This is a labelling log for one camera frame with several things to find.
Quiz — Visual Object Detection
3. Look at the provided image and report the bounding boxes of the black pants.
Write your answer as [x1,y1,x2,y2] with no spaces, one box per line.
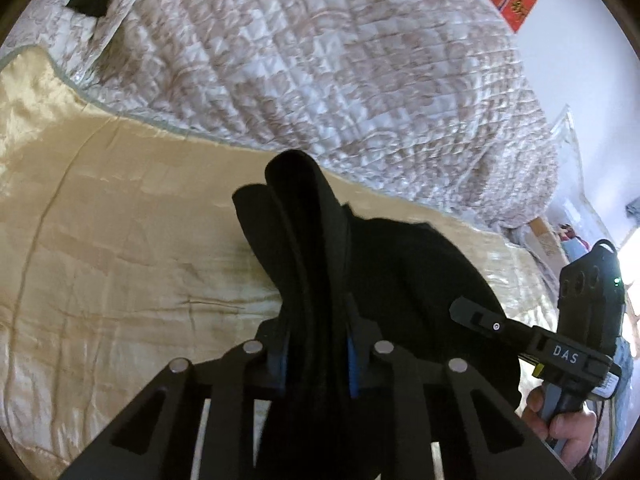
[233,150,521,479]

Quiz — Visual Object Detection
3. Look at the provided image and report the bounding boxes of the person's right hand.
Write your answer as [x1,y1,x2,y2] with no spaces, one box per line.
[522,387,597,469]

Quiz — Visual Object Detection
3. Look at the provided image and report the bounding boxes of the floral quilted comforter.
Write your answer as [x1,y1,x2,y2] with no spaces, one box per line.
[1,0,558,229]

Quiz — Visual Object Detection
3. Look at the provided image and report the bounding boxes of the gold satin bedspread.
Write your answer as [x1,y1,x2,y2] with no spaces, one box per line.
[0,44,561,480]

